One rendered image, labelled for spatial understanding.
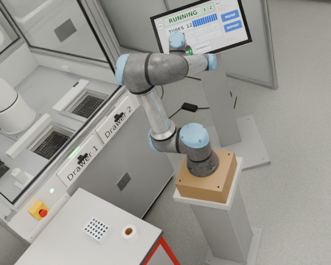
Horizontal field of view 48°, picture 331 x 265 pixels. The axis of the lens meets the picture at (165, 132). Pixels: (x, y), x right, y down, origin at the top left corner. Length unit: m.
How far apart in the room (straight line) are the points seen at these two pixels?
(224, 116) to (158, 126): 1.17
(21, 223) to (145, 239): 0.62
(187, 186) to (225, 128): 1.11
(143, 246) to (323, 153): 1.56
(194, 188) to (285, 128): 1.43
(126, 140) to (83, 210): 0.53
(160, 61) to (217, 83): 1.20
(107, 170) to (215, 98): 0.87
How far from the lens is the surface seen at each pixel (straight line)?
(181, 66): 1.34
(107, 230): 1.82
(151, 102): 1.45
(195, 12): 2.23
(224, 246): 2.26
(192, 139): 1.56
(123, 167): 2.34
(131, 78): 1.35
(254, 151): 2.83
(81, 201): 2.04
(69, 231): 1.97
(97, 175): 2.20
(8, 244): 3.27
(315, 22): 4.02
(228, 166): 1.73
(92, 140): 2.06
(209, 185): 1.68
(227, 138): 2.84
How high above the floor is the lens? 2.22
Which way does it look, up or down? 44 degrees down
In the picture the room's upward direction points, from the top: 24 degrees counter-clockwise
